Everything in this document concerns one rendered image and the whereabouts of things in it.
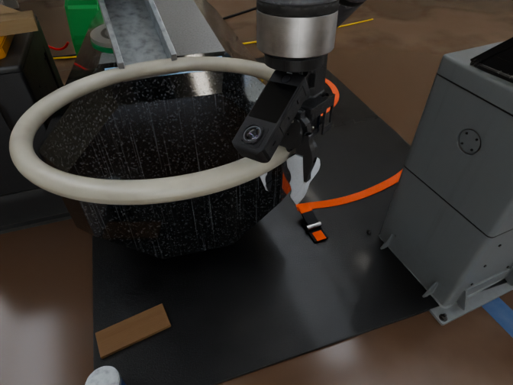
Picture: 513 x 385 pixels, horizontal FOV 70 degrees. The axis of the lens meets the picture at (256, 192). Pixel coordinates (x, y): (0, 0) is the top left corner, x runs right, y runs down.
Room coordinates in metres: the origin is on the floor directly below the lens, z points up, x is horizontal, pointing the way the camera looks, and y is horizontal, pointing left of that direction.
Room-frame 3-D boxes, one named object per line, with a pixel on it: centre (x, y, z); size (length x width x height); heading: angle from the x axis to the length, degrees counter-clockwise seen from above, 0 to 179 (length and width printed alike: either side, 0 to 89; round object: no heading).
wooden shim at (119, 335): (0.63, 0.45, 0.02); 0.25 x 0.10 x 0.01; 118
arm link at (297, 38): (0.43, -0.04, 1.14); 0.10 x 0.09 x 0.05; 52
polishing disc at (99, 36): (1.15, 0.39, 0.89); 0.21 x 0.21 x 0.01
